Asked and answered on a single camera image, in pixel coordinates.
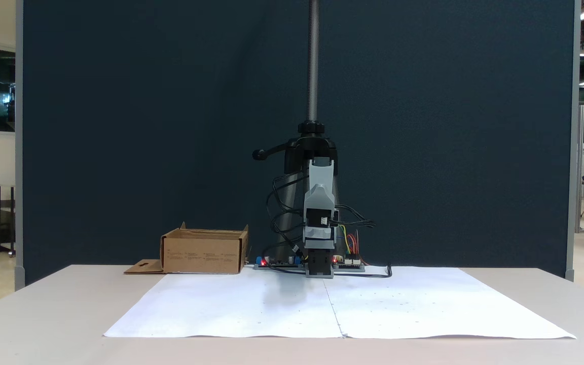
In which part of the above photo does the grey static gripper jaw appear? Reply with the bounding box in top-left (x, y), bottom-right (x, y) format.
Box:
top-left (303, 227), bottom-right (337, 249)

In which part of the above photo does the circuit board with blue parts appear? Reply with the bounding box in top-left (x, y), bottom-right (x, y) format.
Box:
top-left (254, 255), bottom-right (304, 270)

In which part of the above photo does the white paper sheet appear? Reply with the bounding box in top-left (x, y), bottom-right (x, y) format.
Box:
top-left (324, 266), bottom-right (576, 339)
top-left (103, 266), bottom-right (343, 339)

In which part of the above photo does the brown cardboard box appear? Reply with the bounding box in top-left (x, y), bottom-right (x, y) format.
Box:
top-left (124, 222), bottom-right (249, 275)

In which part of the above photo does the black tripod with metal pole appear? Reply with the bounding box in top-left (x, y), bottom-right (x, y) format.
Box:
top-left (252, 0), bottom-right (343, 264)

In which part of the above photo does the dark blue partition panel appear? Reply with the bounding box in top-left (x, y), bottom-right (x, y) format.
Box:
top-left (16, 0), bottom-right (581, 292)

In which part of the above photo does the black metal cart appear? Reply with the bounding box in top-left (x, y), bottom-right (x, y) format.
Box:
top-left (0, 185), bottom-right (16, 257)

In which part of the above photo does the circuit board with jumper wires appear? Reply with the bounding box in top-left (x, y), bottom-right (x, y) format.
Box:
top-left (333, 256), bottom-right (366, 273)

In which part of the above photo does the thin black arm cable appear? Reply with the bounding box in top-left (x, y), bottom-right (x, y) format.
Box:
top-left (334, 204), bottom-right (376, 230)

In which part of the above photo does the looped black arm cable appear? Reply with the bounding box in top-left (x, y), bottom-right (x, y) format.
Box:
top-left (266, 172), bottom-right (307, 254)

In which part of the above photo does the black cable on table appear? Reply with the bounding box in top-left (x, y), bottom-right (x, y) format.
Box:
top-left (334, 263), bottom-right (393, 279)

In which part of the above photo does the framed wall window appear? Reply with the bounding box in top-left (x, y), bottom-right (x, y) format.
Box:
top-left (0, 42), bottom-right (16, 137)

